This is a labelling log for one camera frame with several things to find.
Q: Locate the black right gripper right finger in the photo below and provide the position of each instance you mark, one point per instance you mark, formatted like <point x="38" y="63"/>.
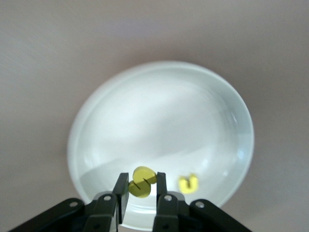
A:
<point x="169" y="212"/>

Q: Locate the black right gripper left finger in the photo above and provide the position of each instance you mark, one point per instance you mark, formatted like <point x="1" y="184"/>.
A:
<point x="103" y="212"/>

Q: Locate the yellow foam letter n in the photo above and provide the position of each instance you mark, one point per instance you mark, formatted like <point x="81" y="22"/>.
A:
<point x="183" y="186"/>

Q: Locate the yellow foam letter s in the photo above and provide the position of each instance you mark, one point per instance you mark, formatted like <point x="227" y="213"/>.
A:
<point x="140" y="191"/>

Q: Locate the beige round plate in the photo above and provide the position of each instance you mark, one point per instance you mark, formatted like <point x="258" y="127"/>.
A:
<point x="157" y="120"/>

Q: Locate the brown table cover sheet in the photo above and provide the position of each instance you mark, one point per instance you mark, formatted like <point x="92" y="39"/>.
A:
<point x="48" y="48"/>

